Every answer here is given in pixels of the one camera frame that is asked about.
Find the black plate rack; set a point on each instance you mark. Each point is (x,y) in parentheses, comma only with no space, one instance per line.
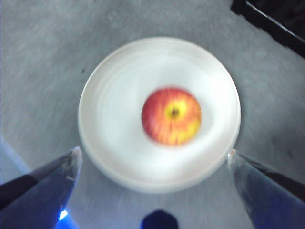
(281,21)

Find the red yellow apple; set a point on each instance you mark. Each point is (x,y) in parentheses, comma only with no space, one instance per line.
(166,121)

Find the cream yellow round plate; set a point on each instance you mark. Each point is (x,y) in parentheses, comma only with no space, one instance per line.
(114,143)

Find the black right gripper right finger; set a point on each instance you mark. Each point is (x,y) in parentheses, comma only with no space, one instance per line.
(274,195)

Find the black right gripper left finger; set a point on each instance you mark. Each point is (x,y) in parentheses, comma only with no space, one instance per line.
(40,190)

